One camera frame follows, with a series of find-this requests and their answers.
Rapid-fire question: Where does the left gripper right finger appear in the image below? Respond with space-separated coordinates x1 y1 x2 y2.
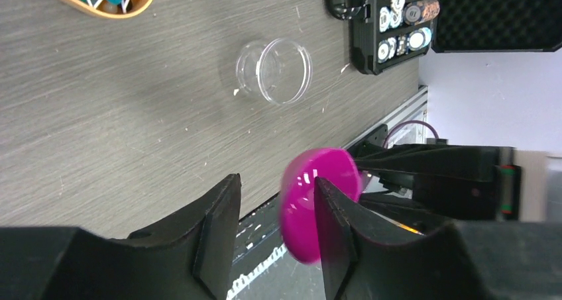
314 177 561 299

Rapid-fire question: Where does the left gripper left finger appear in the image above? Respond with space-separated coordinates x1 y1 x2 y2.
1 174 241 299

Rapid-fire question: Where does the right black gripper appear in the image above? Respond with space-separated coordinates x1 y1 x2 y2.
355 144 522 221

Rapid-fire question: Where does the magenta plastic scoop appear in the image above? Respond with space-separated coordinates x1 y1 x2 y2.
279 148 363 264

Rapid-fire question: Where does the clear plastic cup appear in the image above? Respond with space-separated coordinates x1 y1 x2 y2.
235 38 313 106

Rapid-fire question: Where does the black poker chip case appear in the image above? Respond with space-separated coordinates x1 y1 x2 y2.
325 0 561 75

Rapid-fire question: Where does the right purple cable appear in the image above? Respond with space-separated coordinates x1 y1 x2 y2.
382 119 440 150

